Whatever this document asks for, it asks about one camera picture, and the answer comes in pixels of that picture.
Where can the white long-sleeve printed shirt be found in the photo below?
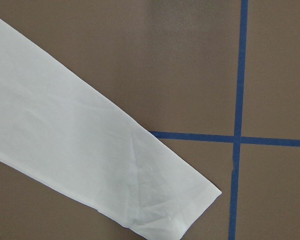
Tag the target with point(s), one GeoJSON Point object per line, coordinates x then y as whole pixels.
{"type": "Point", "coordinates": [60, 130]}

